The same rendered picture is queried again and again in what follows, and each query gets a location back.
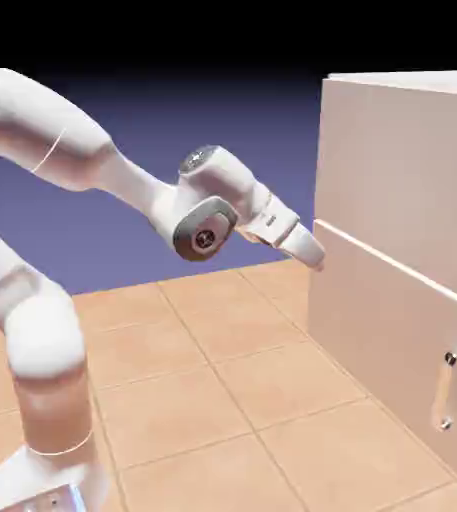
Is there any pale painted cabinet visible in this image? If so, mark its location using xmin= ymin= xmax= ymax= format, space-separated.
xmin=306 ymin=70 xmax=457 ymax=481

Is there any pale cabinet door curved handle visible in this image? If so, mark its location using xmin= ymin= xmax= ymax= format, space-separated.
xmin=314 ymin=78 xmax=457 ymax=309

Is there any pale cabinet door straight handle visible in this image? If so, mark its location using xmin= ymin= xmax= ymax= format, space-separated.
xmin=306 ymin=218 xmax=457 ymax=481

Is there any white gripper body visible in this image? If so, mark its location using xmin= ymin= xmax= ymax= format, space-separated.
xmin=279 ymin=222 xmax=326 ymax=272

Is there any straight silver bar handle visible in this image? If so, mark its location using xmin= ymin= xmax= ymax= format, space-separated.
xmin=431 ymin=350 xmax=457 ymax=432

